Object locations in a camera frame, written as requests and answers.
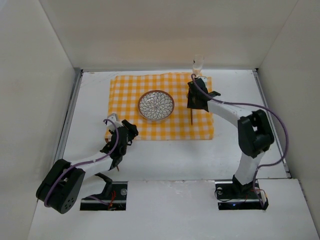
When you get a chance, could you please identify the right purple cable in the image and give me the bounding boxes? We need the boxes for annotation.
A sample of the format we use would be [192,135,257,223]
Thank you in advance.
[190,72,290,208]

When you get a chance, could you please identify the yellow white checkered cloth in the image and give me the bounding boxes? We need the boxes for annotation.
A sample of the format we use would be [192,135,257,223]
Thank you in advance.
[108,72,214,141]

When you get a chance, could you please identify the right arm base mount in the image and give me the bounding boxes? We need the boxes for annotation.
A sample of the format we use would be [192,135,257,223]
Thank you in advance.
[214,181,269,211]

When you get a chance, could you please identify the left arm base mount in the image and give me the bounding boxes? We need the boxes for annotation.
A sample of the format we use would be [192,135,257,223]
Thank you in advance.
[79,173,128,211]

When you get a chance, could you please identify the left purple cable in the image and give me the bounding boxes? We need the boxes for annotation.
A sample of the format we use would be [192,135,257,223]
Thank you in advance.
[43,118,120,208]

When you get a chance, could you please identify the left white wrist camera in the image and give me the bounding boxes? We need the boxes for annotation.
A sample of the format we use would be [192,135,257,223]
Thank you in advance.
[103,113,123,131]

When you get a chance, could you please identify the copper spoon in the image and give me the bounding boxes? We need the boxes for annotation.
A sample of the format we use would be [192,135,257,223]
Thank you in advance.
[190,109,193,125]

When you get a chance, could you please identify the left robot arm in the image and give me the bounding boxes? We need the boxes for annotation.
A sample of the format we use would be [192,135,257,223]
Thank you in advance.
[35,118,139,214]

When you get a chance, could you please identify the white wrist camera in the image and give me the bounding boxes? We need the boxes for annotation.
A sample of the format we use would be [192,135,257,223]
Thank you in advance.
[103,113,123,131]
[196,76,208,88]

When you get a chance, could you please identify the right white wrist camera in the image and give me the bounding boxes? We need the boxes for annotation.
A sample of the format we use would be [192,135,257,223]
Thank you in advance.
[196,76,208,88]

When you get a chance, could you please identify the patterned ceramic plate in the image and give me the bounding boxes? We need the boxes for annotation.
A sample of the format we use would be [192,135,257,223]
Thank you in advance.
[137,90,175,122]

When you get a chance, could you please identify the purple cable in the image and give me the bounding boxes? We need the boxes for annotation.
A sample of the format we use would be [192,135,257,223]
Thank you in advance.
[190,72,290,208]
[43,118,120,208]

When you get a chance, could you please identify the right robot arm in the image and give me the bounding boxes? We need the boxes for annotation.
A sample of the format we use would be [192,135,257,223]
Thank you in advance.
[187,73,275,194]

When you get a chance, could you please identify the clear champagne flute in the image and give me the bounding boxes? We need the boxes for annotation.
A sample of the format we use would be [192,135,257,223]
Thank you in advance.
[192,54,204,77]

